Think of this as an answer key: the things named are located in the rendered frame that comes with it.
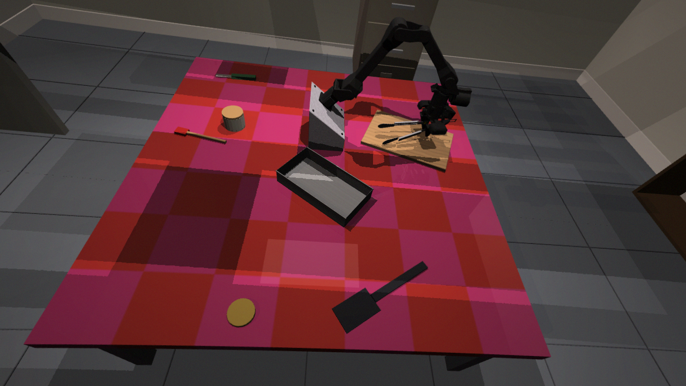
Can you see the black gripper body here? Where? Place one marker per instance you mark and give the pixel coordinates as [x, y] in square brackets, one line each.
[433, 113]

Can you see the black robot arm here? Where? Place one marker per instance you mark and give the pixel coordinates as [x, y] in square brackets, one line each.
[399, 31]

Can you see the dark grey cylinder with tan lid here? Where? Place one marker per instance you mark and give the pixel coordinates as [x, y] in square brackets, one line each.
[233, 118]

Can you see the wooden board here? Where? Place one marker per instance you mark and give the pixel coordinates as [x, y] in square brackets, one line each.
[432, 151]

